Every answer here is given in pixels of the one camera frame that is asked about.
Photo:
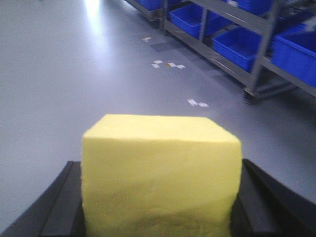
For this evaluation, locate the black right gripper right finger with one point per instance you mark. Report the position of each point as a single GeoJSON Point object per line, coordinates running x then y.
{"type": "Point", "coordinates": [264, 207]}

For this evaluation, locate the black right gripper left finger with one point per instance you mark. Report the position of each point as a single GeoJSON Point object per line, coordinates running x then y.
{"type": "Point", "coordinates": [58, 210]}

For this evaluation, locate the yellow foam block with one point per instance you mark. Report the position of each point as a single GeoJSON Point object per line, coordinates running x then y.
{"type": "Point", "coordinates": [156, 176]}

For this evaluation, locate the grey metal shelf rack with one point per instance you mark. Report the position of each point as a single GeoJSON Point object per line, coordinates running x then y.
{"type": "Point", "coordinates": [264, 17]}

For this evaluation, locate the blue floor-level bin near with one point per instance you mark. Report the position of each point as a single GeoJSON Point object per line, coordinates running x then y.
{"type": "Point", "coordinates": [294, 51]}

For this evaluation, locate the blue floor-level bin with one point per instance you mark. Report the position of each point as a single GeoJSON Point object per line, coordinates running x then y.
{"type": "Point", "coordinates": [238, 45]}
{"type": "Point", "coordinates": [294, 51]}
{"type": "Point", "coordinates": [189, 19]}

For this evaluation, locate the blue floor-level bin middle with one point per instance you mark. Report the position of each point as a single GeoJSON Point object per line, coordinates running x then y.
{"type": "Point", "coordinates": [238, 45]}

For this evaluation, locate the blue floor-level bin far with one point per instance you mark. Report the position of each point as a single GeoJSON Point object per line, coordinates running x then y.
{"type": "Point", "coordinates": [189, 19]}

